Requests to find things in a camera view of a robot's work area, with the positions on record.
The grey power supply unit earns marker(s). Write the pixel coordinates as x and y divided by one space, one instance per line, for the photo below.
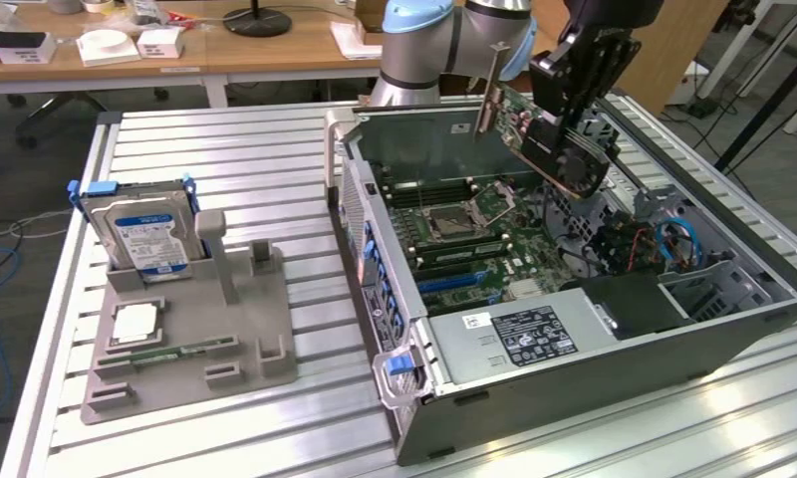
538 338

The green RAM stick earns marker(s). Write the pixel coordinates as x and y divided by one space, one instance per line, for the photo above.
166 354

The black power strip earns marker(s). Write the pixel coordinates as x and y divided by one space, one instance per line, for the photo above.
702 108

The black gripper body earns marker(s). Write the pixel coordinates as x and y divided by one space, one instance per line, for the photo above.
611 15

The silver socket cover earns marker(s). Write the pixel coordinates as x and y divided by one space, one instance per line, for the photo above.
495 201

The clear plastic bag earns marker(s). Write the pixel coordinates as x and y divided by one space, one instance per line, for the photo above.
147 10

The silver chipset heatsink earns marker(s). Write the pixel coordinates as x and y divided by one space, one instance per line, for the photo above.
526 290

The hard disk in blue carrier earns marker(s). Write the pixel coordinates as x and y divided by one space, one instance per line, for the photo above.
146 239

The wooden desk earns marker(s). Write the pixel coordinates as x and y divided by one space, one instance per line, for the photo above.
272 50

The grey printed parts rack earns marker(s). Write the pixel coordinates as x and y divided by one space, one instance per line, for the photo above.
192 338

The green Dell motherboard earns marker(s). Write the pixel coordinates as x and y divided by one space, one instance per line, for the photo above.
538 249

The wooden cabinet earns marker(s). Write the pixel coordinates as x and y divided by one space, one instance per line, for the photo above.
678 65

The thin metal locking lever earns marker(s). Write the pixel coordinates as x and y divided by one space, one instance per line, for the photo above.
423 196

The blue expansion slot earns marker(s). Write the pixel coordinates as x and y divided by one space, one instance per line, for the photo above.
448 285

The RAM slot with white clips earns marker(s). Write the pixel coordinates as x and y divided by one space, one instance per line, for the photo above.
428 183
432 194
459 241
463 252

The black stand pole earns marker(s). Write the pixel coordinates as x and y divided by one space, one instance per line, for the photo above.
771 112

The NVIDIA graphics card black fan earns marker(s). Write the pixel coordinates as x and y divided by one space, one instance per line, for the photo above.
578 169

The black round lamp base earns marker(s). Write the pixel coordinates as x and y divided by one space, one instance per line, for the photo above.
258 22

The brown cardboard box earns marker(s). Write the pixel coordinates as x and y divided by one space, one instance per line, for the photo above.
368 15

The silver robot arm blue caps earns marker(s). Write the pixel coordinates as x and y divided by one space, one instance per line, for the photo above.
426 55

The white paper booklet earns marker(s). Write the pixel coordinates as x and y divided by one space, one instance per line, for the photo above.
352 42

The white tape roll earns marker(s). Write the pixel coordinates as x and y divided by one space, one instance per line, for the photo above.
98 5

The grey open PC case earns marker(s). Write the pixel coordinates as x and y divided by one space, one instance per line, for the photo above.
571 398

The small white box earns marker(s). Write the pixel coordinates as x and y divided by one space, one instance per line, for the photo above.
159 45

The grey cup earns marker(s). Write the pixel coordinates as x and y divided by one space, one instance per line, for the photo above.
64 5

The grey metal disk bay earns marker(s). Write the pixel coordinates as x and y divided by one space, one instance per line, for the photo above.
678 289

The white square holder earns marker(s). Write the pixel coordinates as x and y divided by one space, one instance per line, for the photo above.
110 47

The silver CPU chip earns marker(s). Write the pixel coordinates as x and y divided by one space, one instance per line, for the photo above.
135 323

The white box black lid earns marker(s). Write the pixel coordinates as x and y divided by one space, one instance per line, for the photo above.
23 52

